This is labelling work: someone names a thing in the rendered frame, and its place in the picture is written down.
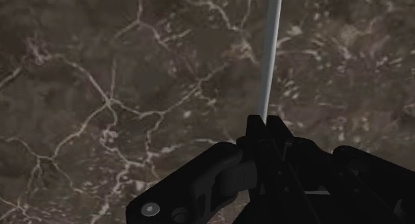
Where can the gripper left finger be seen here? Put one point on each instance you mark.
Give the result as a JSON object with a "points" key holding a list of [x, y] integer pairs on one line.
{"points": [[207, 178]]}

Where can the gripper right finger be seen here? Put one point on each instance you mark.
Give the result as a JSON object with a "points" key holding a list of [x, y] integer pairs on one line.
{"points": [[366, 174]]}

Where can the thin pale grey strip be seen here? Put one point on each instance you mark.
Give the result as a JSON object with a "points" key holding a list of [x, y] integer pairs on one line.
{"points": [[271, 48]]}

